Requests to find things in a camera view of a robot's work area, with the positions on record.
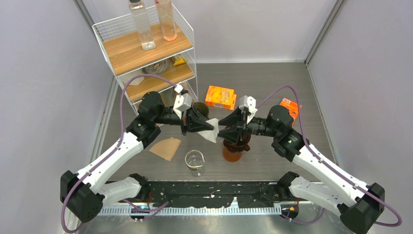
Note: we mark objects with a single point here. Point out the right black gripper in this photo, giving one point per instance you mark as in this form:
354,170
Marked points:
241,120

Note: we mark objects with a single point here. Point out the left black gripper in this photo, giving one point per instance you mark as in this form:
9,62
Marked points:
190,122

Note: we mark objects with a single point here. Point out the amber brown glass dripper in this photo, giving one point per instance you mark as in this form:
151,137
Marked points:
240,146

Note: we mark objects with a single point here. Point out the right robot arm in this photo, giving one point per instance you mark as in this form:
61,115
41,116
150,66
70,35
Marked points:
356,203

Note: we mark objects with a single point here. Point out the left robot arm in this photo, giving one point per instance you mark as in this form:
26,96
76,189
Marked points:
85,192

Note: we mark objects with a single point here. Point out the dark green glass dripper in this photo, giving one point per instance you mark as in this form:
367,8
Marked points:
202,109

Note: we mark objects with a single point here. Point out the brown paper coffee filter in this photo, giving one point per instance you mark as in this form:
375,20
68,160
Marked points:
166,148

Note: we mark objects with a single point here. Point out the amber glass carafe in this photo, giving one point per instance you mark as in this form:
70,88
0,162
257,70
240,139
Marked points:
231,156

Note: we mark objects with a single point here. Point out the orange sponge box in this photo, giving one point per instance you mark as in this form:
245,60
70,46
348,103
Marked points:
220,97

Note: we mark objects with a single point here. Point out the clear glass carafe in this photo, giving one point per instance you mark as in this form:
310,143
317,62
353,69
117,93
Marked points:
195,161

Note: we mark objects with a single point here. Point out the orange photo printed package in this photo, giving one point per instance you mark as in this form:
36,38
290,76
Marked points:
292,107

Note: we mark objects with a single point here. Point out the cartoon printed round tin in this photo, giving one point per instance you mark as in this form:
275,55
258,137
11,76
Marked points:
157,68

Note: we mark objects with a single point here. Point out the yellow snack bag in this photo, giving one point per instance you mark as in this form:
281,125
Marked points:
178,59

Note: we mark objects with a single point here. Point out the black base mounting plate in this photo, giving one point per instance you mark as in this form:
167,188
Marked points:
214,194

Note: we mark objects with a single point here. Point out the white cup on shelf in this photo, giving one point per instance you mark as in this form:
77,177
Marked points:
134,81

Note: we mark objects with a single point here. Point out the pink tinted tall bottle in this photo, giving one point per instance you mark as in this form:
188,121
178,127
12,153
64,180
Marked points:
166,18

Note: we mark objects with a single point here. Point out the clear tall bottle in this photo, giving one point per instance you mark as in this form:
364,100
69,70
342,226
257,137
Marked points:
142,24

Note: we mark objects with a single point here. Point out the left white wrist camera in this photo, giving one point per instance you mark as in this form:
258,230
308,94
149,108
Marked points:
183,101

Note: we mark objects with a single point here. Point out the white wire wooden shelf rack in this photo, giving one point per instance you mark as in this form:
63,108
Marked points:
122,50

